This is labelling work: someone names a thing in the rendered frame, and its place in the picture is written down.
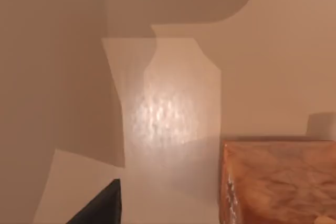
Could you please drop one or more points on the orange marbled block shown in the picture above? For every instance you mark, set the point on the orange marbled block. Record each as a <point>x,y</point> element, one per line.
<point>278,182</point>

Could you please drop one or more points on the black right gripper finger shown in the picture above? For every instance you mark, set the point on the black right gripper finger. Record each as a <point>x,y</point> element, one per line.
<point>105,205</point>

